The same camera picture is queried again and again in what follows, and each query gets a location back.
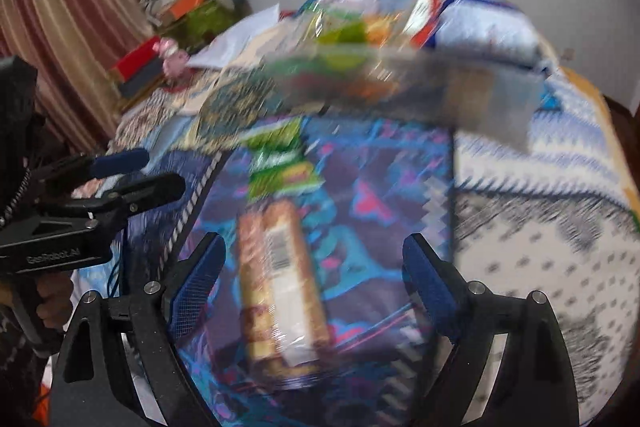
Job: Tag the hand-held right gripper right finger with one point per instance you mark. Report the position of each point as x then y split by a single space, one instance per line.
430 287

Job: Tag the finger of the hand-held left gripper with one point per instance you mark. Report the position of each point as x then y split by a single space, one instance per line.
120 162
150 192

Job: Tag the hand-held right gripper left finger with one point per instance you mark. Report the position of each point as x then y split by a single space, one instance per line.
197 287

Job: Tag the green pea snack packet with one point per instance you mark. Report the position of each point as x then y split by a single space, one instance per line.
280 162

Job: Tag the clear plastic container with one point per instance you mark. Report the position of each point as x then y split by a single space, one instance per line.
475 97

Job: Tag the lime green snack packet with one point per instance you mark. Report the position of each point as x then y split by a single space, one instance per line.
342 32

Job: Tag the person's left forearm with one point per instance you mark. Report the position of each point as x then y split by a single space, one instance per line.
20 382

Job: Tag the person's left hand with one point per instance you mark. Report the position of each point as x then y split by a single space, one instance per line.
55 302

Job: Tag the dark grey box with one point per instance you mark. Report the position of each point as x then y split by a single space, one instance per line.
142 79

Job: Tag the patchwork blanket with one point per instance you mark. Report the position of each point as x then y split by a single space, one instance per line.
525 257

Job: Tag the red box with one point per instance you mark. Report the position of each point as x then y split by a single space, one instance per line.
135 59

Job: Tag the pink rabbit toy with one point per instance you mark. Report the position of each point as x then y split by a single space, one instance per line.
172 59

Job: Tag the striped curtain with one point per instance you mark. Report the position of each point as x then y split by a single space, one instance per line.
65 7

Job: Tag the green patterned bag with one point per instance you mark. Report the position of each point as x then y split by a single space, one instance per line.
205 19

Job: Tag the orange cardboard box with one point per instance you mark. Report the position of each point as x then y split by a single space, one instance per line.
187 4

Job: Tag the white pillow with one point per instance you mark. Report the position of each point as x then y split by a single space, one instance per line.
240 34

